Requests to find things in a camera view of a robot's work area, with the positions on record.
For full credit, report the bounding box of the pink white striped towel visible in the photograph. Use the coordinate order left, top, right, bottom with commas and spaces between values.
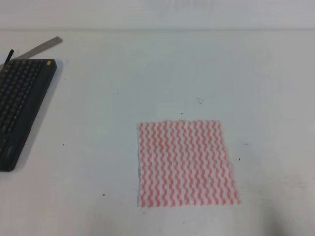
137, 120, 240, 208

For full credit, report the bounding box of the grey metal ruler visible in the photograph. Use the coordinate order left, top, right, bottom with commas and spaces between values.
0, 36, 63, 70

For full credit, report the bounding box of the black keyboard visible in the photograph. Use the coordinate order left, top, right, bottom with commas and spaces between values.
0, 59, 57, 172

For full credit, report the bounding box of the black strap behind keyboard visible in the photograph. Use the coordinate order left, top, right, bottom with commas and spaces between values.
3, 49, 15, 66

